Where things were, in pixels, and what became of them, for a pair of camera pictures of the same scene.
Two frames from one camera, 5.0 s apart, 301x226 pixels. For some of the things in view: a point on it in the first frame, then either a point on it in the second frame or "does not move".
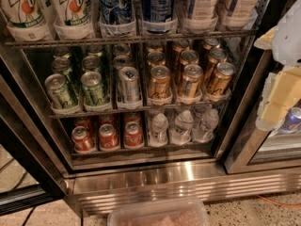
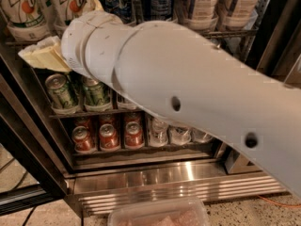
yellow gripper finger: (264, 41) -> (47, 54)
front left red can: (82, 138) does not move
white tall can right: (239, 5) does not move
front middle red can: (108, 137) does not move
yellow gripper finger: (281, 90) -> (91, 4)
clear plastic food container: (188, 212) does not move
